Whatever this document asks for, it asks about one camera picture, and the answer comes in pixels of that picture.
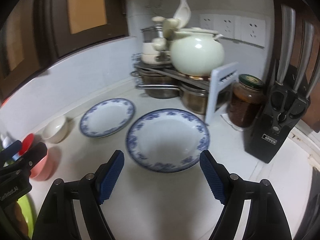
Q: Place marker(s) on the white wall socket panel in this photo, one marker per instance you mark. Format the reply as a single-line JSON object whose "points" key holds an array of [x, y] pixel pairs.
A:
{"points": [[244, 29]]}

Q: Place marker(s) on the black knife block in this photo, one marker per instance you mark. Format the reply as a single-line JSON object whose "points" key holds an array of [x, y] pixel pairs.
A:
{"points": [[263, 143]]}

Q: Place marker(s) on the steel knife handle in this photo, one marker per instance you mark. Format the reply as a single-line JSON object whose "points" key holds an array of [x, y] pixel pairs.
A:
{"points": [[287, 41], [305, 53], [313, 81]]}

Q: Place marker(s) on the large blue floral plate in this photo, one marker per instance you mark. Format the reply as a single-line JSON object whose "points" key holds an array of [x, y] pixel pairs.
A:
{"points": [[167, 140]]}

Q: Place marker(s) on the steel pot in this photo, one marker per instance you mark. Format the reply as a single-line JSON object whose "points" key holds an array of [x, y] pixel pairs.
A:
{"points": [[194, 98], [156, 85]]}

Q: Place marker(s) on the steel knife handle right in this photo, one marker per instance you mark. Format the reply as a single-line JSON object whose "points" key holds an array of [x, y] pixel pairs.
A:
{"points": [[313, 81]]}

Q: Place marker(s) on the green plate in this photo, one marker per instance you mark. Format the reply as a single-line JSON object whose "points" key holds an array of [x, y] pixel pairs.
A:
{"points": [[24, 216]]}

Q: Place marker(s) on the cream ceramic pot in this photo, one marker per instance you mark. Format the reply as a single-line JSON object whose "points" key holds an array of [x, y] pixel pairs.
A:
{"points": [[196, 51]]}

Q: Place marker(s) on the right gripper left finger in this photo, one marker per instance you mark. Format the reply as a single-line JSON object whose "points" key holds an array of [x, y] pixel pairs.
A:
{"points": [[57, 219]]}

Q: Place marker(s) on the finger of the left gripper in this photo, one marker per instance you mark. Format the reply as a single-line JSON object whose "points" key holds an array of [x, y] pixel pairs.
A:
{"points": [[30, 158], [11, 152]]}

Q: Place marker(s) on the white cloth under jar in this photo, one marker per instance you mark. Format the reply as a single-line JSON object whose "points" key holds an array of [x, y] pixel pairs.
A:
{"points": [[235, 127]]}

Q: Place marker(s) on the steel pot lower left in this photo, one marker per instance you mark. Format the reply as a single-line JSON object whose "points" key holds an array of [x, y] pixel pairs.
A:
{"points": [[156, 85]]}

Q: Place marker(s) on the pink plastic bowl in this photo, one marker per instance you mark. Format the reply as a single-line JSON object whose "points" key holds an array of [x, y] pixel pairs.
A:
{"points": [[47, 166]]}

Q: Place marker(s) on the black scissors in block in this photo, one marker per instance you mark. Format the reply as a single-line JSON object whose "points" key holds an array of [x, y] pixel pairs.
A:
{"points": [[286, 107]]}

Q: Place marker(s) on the steel pot lower right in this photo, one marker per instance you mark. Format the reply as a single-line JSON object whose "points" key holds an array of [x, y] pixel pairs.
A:
{"points": [[194, 98]]}

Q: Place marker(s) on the glass jar dark contents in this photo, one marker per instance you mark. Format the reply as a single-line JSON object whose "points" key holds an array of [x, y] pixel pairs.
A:
{"points": [[246, 101]]}

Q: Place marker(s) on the steel knife handle middle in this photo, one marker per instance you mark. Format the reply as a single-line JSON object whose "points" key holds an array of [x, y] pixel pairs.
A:
{"points": [[305, 53]]}

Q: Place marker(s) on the dark wooden window frame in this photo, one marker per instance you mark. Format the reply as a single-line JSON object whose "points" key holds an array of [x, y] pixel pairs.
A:
{"points": [[35, 34]]}

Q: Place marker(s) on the steel knife handle left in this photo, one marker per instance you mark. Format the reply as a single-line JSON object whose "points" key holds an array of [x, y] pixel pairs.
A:
{"points": [[287, 41]]}

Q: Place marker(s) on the red and black bowl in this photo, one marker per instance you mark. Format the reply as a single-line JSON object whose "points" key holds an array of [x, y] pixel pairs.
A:
{"points": [[26, 144]]}

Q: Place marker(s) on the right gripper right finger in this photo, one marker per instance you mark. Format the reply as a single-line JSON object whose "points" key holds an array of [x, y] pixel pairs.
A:
{"points": [[266, 218]]}

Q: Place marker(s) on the white metal pot rack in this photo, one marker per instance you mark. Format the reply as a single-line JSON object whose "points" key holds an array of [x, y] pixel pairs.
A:
{"points": [[218, 87]]}

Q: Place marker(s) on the white rice ladle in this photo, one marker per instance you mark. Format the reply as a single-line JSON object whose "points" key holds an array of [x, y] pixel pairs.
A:
{"points": [[182, 14]]}

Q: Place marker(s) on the small blue floral plate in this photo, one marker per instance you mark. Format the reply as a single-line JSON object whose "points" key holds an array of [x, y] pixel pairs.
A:
{"points": [[107, 117]]}

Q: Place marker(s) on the cream cooker with steel lid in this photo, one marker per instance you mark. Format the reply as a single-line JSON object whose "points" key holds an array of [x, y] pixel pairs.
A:
{"points": [[149, 54]]}

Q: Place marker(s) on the white ceramic bowl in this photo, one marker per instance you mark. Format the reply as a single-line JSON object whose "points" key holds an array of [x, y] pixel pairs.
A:
{"points": [[56, 130]]}

